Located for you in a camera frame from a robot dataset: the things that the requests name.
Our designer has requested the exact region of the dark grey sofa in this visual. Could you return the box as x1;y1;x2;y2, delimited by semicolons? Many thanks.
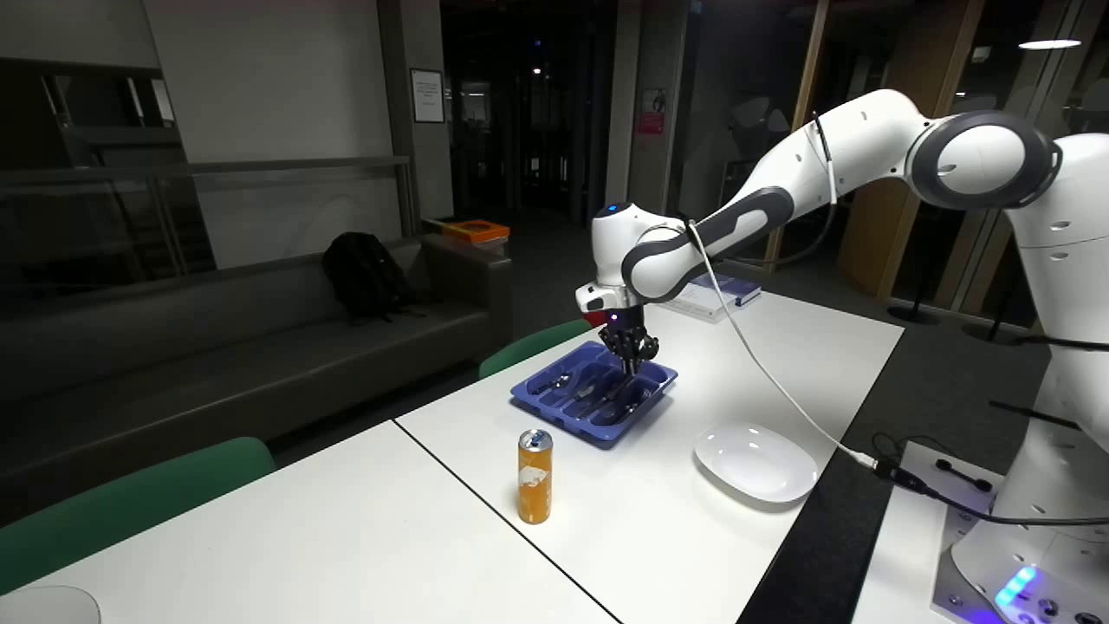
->
0;236;515;514

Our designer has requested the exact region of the blue plastic cutlery tray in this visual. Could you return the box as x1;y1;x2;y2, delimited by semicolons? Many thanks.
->
511;339;683;450

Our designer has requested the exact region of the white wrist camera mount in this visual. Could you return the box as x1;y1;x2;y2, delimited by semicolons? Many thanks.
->
571;279;635;328

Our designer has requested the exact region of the framed wall poster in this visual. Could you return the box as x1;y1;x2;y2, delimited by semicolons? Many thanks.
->
410;65;446;128

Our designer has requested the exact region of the black backpack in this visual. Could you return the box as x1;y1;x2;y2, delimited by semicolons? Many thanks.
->
318;229;412;324

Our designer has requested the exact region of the white square plate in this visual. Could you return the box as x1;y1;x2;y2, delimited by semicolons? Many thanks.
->
691;418;824;509

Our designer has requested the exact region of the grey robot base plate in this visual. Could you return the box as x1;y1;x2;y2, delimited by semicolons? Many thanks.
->
945;504;1109;624

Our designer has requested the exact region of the robot cable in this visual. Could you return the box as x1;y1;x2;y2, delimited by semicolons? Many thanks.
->
685;115;1109;532

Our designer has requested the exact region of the glass balustrade railing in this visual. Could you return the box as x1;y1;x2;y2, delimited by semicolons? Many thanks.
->
0;151;412;291

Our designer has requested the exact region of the green chair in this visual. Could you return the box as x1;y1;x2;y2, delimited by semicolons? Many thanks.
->
0;434;277;598
476;315;596;380

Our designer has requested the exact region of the blue hardcover book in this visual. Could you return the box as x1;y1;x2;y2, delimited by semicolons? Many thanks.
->
691;275;766;308

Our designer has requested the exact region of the ceiling lamp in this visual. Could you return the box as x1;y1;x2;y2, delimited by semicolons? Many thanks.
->
1017;34;1089;55

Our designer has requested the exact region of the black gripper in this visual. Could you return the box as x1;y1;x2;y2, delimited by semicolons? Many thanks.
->
601;306;661;380

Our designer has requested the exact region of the orange bottle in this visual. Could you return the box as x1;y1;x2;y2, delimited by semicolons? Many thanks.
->
512;427;558;528

